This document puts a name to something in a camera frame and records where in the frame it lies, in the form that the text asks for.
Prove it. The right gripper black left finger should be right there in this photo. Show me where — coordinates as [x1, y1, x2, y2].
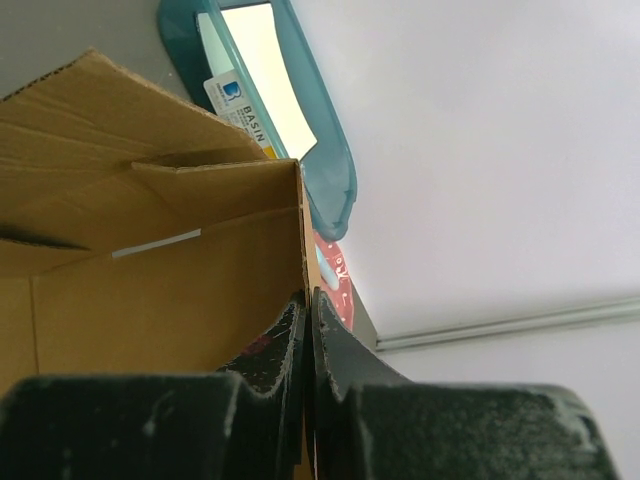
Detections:
[1, 293, 306, 479]

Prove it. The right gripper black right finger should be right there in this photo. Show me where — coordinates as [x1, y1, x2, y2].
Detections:
[310, 290, 619, 479]

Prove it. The brown cardboard box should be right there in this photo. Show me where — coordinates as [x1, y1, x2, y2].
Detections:
[0, 47, 322, 480]

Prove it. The pink dotted plate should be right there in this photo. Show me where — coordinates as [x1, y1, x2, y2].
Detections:
[314, 232, 355, 331]

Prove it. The light blue marker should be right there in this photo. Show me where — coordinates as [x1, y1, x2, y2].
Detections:
[315, 244, 340, 291]

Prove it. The teal plastic bin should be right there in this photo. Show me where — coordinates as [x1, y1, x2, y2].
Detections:
[157, 0, 357, 241]

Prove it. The white paper sheet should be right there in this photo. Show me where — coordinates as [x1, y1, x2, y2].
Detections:
[196, 3, 317, 159]

